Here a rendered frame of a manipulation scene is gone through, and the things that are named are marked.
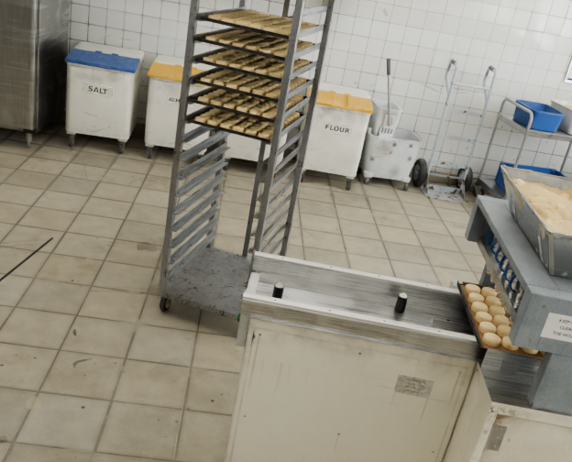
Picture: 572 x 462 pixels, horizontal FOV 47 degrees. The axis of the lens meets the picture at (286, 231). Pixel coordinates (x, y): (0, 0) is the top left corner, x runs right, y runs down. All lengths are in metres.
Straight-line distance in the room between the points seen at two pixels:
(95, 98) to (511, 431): 4.38
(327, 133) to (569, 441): 3.91
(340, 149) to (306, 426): 3.67
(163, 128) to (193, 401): 3.06
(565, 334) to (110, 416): 1.80
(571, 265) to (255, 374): 0.96
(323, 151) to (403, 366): 3.70
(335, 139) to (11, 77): 2.55
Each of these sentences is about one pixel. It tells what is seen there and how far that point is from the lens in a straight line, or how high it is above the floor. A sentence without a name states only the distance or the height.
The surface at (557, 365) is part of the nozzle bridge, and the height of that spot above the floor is 0.99.
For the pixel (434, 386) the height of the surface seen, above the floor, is 0.72.
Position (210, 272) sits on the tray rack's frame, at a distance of 3.66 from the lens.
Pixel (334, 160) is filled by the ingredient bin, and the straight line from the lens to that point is 5.62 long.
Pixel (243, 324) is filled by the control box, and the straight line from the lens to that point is 2.06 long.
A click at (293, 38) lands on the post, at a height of 1.50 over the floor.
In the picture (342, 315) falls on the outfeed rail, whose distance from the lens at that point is 1.98.
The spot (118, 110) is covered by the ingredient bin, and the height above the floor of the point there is 0.37.
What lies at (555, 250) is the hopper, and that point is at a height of 1.26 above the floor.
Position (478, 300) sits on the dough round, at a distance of 2.26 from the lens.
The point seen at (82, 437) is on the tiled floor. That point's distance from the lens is 2.79.
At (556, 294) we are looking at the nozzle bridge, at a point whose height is 1.18.
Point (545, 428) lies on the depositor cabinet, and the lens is 2.04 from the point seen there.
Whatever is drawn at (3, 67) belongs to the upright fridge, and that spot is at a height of 0.63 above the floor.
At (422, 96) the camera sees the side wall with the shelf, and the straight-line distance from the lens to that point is 6.26.
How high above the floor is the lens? 1.88
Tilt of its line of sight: 24 degrees down
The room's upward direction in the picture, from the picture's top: 11 degrees clockwise
